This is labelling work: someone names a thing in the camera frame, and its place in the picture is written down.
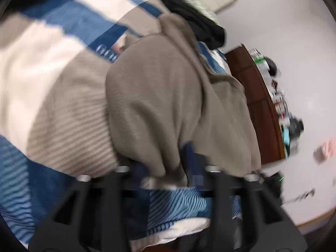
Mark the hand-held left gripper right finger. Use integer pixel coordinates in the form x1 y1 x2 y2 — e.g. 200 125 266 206
183 142 308 252

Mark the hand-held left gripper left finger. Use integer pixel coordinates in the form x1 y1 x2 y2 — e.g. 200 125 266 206
28 163 151 252

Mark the brown zip jacket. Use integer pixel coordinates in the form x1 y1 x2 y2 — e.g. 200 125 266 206
105 13 263 188

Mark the teal tissue pack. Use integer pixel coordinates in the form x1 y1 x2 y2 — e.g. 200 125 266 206
281 127 292 147

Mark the pink object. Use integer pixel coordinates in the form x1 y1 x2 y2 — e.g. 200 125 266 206
313 140 336 164

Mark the large black canister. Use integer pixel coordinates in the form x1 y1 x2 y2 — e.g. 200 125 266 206
288 118 304 138

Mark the dark wooden dresser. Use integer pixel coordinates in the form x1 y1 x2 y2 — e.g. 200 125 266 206
225 44 287 166

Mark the black helmet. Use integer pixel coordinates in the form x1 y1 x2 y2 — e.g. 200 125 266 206
262 56 282 78

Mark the bed with checkered blanket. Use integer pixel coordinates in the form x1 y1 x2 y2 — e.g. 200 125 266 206
0 0 243 245

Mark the black garment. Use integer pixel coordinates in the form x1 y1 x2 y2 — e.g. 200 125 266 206
151 0 227 51

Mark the silver patterned pillow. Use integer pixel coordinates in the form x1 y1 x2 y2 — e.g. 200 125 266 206
178 0 219 24

